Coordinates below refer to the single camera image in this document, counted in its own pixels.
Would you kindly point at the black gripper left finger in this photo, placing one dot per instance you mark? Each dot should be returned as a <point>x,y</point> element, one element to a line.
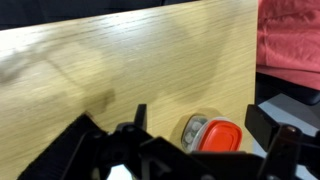
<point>140,121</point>

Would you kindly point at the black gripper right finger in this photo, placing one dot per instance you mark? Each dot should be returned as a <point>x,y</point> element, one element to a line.
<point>276,136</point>

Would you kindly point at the small red-lid plastic container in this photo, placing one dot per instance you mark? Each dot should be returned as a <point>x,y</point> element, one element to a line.
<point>216,135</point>

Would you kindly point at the black chair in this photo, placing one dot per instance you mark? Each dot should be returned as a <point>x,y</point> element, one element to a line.
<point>290,88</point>

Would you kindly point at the red cloth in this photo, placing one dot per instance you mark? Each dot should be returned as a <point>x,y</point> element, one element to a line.
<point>290,36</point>

